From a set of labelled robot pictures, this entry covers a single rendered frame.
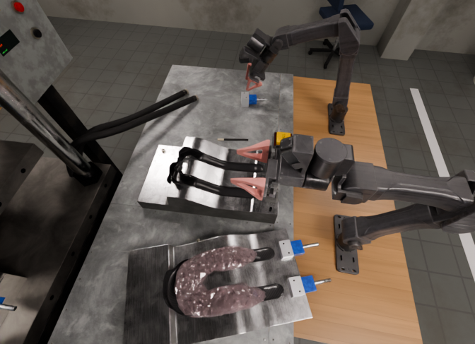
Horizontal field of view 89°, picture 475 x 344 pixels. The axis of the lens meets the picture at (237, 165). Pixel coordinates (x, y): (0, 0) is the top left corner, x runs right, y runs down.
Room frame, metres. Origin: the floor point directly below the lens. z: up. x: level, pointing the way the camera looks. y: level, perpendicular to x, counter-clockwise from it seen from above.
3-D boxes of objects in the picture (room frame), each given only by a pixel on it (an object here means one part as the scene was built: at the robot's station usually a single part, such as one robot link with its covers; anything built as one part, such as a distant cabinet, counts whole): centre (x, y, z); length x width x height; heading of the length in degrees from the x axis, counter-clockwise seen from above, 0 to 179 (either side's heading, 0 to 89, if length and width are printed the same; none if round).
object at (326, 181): (0.26, -0.17, 1.21); 0.07 x 0.06 x 0.07; 80
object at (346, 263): (0.23, -0.38, 0.84); 0.20 x 0.07 x 0.08; 170
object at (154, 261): (0.09, 0.06, 0.85); 0.50 x 0.26 x 0.11; 100
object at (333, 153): (0.25, -0.20, 1.24); 0.12 x 0.09 x 0.12; 80
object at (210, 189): (0.45, 0.08, 0.92); 0.35 x 0.16 x 0.09; 83
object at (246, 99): (0.93, -0.08, 0.83); 0.13 x 0.05 x 0.05; 92
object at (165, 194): (0.46, 0.10, 0.87); 0.50 x 0.26 x 0.14; 83
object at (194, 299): (0.10, 0.05, 0.90); 0.26 x 0.18 x 0.08; 100
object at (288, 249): (0.20, -0.20, 0.85); 0.13 x 0.05 x 0.05; 100
